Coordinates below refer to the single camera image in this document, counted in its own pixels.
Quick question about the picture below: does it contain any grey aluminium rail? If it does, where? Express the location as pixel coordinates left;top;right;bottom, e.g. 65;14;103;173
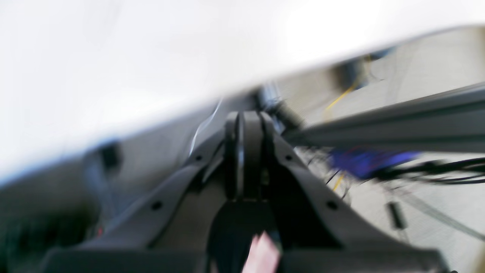
284;83;485;153

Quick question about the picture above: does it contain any blue blurred object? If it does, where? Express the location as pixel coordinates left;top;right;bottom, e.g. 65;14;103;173
329;148;420;179

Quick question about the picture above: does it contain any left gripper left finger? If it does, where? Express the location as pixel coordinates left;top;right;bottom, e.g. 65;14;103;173
41;112;239;273

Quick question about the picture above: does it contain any yellow cable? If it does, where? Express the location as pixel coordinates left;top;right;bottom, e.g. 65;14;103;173
324;82;360;114

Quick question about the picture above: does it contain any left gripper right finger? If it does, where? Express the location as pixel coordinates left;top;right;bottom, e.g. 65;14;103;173
242;111;449;273

